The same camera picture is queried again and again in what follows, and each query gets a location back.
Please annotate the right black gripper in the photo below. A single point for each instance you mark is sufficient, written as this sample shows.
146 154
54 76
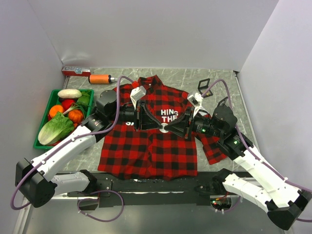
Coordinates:
181 126

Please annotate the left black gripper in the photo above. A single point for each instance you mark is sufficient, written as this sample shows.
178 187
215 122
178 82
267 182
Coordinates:
138 117

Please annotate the red black plaid shirt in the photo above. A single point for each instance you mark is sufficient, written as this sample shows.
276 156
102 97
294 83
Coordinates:
127 153

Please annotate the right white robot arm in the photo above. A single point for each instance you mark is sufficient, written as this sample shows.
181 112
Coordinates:
282 200

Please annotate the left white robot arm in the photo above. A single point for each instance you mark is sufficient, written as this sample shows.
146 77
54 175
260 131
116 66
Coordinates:
38 179

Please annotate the black case with gold brooch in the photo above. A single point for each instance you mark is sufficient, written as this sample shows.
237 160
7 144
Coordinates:
203 85

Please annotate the toy green pepper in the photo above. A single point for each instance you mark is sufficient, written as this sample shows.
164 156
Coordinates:
84 100

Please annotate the orange cylindrical bottle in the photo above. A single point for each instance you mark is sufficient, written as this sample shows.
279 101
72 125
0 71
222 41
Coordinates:
101 79

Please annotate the toy orange pumpkin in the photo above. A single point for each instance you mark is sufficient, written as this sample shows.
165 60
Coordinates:
76 116

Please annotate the toy red tomato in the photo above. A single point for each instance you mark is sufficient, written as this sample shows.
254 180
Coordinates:
67 103

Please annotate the toy white radish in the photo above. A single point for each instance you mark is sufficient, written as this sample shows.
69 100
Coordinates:
69 93

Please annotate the toy napa cabbage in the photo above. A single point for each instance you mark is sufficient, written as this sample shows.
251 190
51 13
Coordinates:
55 129

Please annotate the toy orange fruit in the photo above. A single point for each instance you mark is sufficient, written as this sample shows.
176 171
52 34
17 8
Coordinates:
55 109

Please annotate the red rectangular box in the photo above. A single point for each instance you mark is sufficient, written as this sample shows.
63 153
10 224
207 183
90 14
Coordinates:
76 71

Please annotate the green plastic basket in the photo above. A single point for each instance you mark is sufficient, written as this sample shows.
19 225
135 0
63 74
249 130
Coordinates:
54 100

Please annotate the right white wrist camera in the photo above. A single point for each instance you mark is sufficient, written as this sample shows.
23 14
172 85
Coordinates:
196 99

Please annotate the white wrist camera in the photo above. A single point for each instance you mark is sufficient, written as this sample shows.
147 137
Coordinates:
137 94
196 99

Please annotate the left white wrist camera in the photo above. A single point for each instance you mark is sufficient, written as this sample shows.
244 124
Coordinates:
137 94

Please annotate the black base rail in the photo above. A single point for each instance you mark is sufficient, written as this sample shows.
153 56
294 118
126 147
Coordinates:
198 190

